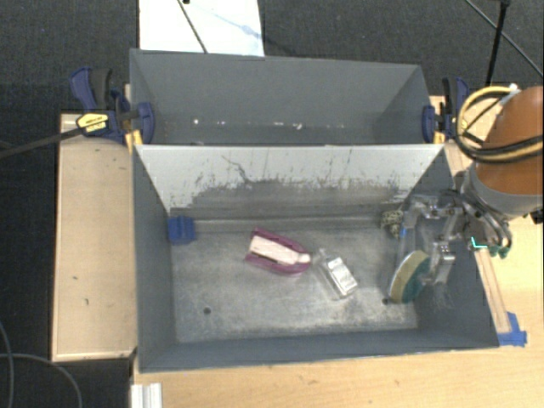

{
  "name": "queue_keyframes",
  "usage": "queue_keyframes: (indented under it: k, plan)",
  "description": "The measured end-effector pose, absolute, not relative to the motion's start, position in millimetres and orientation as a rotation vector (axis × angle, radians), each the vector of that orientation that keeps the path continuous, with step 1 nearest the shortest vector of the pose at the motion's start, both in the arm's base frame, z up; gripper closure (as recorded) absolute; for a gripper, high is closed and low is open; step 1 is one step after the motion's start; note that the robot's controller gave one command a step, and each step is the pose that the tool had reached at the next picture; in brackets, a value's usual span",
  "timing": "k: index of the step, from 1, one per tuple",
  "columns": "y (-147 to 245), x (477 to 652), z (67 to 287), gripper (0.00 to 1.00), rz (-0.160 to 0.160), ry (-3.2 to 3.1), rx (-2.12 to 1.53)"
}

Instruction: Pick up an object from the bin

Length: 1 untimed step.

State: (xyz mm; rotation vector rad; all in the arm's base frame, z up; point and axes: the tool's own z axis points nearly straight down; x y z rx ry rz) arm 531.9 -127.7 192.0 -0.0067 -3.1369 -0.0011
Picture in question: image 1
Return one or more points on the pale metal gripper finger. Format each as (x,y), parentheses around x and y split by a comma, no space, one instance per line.
(443,266)
(406,240)

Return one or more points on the yellow and green round sponge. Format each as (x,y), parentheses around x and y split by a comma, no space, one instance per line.
(409,279)

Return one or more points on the yellow black spotted toy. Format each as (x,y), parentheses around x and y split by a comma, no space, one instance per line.
(391,222)

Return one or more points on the clear glass bottle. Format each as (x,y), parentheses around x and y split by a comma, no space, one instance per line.
(340,275)

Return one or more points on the purple and white stapler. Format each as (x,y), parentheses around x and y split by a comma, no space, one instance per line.
(276,251)

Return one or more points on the grey metal bin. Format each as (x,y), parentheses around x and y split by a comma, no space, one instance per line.
(263,313)

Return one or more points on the pale wood board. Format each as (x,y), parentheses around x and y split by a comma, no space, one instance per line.
(93,245)

